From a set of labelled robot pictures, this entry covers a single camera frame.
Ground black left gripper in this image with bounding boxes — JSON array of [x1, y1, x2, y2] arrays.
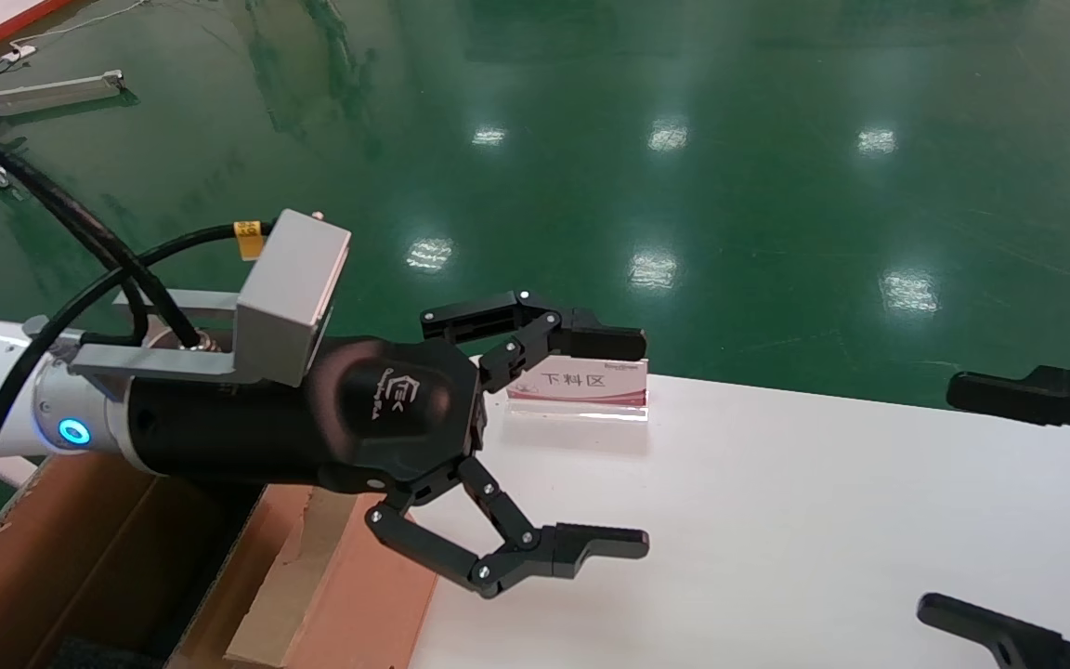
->
[[126, 336, 487, 493]]

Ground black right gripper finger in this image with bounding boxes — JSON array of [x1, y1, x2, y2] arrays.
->
[[916, 593, 1070, 669], [948, 365, 1070, 466]]

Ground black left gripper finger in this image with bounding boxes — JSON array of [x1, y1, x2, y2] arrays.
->
[[366, 455, 650, 598], [421, 291, 647, 393]]

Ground small cardboard box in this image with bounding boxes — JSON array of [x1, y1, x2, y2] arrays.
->
[[224, 485, 440, 669]]

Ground large cardboard box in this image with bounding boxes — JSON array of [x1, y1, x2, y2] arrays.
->
[[0, 453, 313, 669]]

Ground acrylic table sign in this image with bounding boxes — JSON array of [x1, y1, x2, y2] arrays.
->
[[503, 356, 649, 424]]

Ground dark foam block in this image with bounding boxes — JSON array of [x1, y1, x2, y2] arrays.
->
[[50, 636, 144, 669]]

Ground red and white board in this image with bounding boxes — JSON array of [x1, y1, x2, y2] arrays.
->
[[0, 0, 76, 57]]

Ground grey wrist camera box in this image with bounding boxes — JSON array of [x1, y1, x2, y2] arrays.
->
[[22, 209, 352, 387]]

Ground thin black cable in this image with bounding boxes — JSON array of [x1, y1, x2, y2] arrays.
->
[[0, 220, 276, 538]]

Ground long grey floor rail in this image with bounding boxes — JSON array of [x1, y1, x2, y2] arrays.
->
[[0, 70, 127, 118]]

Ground white power cord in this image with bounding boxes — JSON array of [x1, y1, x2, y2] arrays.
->
[[29, 0, 151, 47]]

